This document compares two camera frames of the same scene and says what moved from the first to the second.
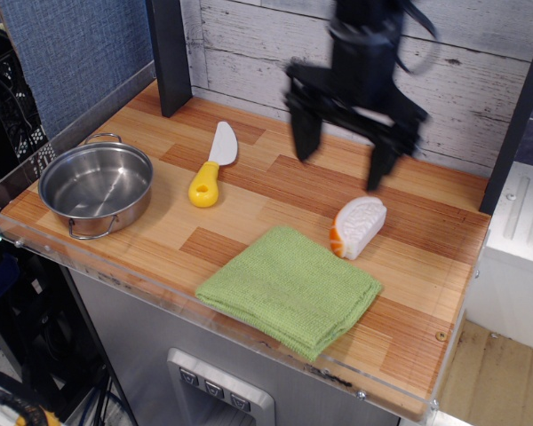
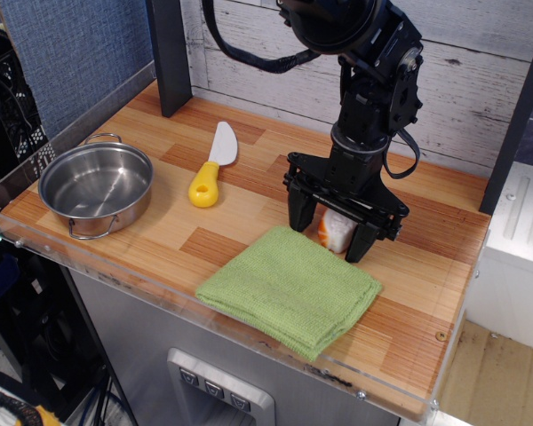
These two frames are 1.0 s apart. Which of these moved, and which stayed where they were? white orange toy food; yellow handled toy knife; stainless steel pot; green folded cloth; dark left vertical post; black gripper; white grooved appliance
Moved: white orange toy food; black gripper
Stayed: white grooved appliance; green folded cloth; dark left vertical post; yellow handled toy knife; stainless steel pot
